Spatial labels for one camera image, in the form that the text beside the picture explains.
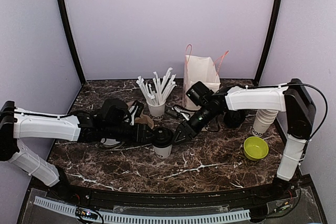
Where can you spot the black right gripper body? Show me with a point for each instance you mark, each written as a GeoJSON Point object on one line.
{"type": "Point", "coordinates": [193, 133]}

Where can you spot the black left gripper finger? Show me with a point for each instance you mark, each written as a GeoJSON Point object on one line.
{"type": "Point", "coordinates": [148, 140]}
{"type": "Point", "coordinates": [150, 132]}

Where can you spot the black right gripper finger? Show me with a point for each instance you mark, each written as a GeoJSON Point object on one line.
{"type": "Point", "coordinates": [179, 138]}
{"type": "Point", "coordinates": [179, 130]}

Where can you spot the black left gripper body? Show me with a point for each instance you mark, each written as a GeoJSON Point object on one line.
{"type": "Point", "coordinates": [138, 134]}

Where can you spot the black cup lid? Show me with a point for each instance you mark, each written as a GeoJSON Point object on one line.
{"type": "Point", "coordinates": [163, 137]}

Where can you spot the white paper cup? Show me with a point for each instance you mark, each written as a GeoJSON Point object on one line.
{"type": "Point", "coordinates": [163, 149]}

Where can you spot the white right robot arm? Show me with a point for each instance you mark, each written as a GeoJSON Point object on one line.
{"type": "Point", "coordinates": [291, 98]}

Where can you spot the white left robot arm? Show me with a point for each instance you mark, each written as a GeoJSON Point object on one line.
{"type": "Point", "coordinates": [113, 122]}

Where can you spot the cardboard cup carrier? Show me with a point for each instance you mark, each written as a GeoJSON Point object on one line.
{"type": "Point", "coordinates": [145, 119]}

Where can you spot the paper cup holding straws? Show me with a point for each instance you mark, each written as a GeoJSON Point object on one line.
{"type": "Point", "coordinates": [157, 111]}

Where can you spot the white fluted dish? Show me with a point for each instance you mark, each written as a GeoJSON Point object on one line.
{"type": "Point", "coordinates": [108, 143]}

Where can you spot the bundle of wrapped straws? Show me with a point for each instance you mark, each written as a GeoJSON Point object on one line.
{"type": "Point", "coordinates": [162, 87]}

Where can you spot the stack of black lids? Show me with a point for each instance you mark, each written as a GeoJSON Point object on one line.
{"type": "Point", "coordinates": [234, 119]}

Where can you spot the white paper bag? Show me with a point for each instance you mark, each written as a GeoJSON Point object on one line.
{"type": "Point", "coordinates": [202, 69]}

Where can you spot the green bowl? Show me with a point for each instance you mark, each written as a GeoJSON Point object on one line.
{"type": "Point", "coordinates": [255, 148]}

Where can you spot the stack of white paper cups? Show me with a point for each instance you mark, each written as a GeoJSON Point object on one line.
{"type": "Point", "coordinates": [263, 120]}

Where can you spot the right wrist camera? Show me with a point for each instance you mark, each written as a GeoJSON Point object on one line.
{"type": "Point", "coordinates": [178, 112]}

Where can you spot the white cable duct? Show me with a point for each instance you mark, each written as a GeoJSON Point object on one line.
{"type": "Point", "coordinates": [140, 215]}

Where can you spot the left black frame post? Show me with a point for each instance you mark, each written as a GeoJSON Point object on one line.
{"type": "Point", "coordinates": [70, 41]}

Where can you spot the black frame post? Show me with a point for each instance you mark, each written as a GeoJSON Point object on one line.
{"type": "Point", "coordinates": [70, 41]}
{"type": "Point", "coordinates": [268, 41]}

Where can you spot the right black frame post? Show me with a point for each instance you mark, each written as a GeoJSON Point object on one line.
{"type": "Point", "coordinates": [268, 41]}

